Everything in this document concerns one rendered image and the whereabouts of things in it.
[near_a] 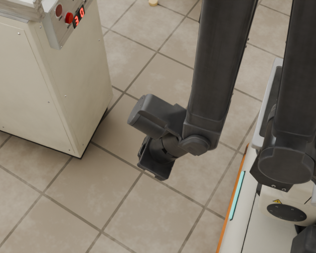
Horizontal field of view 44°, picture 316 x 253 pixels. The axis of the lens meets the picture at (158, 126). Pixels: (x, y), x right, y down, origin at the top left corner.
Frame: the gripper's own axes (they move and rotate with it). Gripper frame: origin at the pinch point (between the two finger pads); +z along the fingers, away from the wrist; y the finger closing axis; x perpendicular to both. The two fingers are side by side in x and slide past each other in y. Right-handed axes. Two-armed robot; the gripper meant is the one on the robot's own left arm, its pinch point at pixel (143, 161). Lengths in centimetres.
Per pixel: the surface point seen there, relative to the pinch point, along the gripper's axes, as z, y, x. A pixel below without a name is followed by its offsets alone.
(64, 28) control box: 18.6, -31.2, -30.1
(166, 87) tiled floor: 77, -75, 18
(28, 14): 9.5, -22.6, -37.7
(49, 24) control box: 14.2, -26.6, -33.2
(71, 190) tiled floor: 86, -11, 1
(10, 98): 59, -22, -36
